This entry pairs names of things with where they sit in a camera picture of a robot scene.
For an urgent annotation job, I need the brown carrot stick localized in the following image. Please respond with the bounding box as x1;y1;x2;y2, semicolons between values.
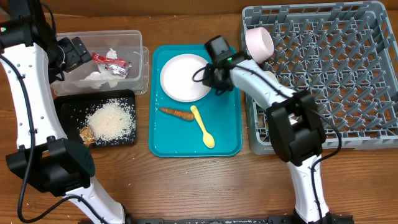
159;108;195;121

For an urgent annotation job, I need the grey dishwasher rack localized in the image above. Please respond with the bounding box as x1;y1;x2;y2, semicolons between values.
241;1;397;150

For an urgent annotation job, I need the clear plastic bin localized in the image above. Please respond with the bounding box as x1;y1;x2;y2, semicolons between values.
50;30;149;96

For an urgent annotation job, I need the teal serving tray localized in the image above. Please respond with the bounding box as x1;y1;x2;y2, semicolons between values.
148;45;243;157

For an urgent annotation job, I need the red snack wrapper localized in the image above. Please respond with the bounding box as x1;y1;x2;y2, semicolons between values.
91;53;131;76

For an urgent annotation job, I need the brown food lump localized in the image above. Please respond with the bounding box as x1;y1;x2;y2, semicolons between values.
80;126;95;147

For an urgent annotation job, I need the white cup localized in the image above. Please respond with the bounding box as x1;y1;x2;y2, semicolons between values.
265;71;279;83

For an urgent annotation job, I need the pile of white rice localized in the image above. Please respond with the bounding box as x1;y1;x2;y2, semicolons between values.
85;98;136;146

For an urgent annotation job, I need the white round plate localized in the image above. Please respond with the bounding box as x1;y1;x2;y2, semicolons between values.
160;54;211;103

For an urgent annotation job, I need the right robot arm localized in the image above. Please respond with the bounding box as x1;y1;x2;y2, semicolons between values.
201;35;329;223

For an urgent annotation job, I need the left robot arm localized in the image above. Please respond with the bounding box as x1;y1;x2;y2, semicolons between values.
1;0;133;223

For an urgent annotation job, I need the yellow plastic spoon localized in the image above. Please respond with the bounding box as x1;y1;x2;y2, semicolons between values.
190;105;215;149

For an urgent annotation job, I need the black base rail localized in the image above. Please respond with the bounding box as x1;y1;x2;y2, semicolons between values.
127;214;355;224

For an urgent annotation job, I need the black plastic tray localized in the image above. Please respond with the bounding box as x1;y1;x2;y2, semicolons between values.
54;90;137;148

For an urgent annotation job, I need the cardboard backdrop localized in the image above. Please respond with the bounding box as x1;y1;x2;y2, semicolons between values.
40;0;398;17

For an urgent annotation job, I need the white napkin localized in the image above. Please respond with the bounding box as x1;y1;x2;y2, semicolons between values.
83;48;127;89

